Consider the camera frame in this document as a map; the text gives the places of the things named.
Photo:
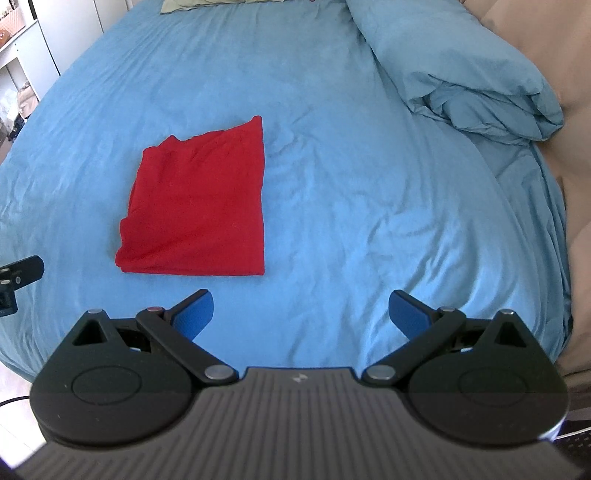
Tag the blue duvet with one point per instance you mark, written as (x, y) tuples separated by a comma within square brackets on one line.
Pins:
[(461, 69)]

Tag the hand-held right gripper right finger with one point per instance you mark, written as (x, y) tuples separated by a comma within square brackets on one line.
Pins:
[(408, 314)]

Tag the white shelf unit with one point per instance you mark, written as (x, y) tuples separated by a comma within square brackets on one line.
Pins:
[(23, 55)]

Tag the bed with blue sheet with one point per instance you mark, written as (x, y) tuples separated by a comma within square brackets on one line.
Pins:
[(346, 207)]

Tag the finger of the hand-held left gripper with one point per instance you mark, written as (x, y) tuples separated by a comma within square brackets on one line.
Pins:
[(23, 270)]

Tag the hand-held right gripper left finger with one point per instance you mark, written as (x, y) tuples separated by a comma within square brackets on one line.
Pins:
[(194, 314)]

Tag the green pillow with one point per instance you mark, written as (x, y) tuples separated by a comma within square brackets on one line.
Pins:
[(194, 4)]

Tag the red knit sweater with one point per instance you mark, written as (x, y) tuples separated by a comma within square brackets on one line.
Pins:
[(198, 203)]

